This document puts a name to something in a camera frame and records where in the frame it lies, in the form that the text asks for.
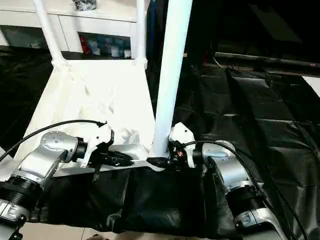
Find white plastic table top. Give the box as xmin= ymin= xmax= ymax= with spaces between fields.
xmin=0 ymin=57 xmax=166 ymax=181

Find white plastic table leg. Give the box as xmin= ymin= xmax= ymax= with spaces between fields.
xmin=149 ymin=0 xmax=193 ymax=160
xmin=136 ymin=0 xmax=149 ymax=68
xmin=32 ymin=0 xmax=67 ymax=68

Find black plastic mat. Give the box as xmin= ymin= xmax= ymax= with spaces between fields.
xmin=0 ymin=47 xmax=320 ymax=236

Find red bottle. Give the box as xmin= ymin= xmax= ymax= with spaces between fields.
xmin=80 ymin=37 xmax=89 ymax=55

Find black low shelf board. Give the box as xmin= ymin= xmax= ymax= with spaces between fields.
xmin=215 ymin=52 xmax=320 ymax=69

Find white paper sheet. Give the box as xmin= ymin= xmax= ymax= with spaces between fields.
xmin=303 ymin=76 xmax=320 ymax=97

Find grey crumpled object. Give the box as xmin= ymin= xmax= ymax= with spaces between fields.
xmin=72 ymin=0 xmax=98 ymax=11

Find white sideboard cabinet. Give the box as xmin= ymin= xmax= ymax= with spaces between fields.
xmin=0 ymin=0 xmax=151 ymax=60

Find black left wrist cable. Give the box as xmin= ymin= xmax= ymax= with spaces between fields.
xmin=0 ymin=119 xmax=107 ymax=162

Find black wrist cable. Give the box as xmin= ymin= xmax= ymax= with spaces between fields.
xmin=182 ymin=140 xmax=308 ymax=236
xmin=0 ymin=119 xmax=107 ymax=162

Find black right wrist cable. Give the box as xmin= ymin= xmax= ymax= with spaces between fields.
xmin=182 ymin=140 xmax=308 ymax=236

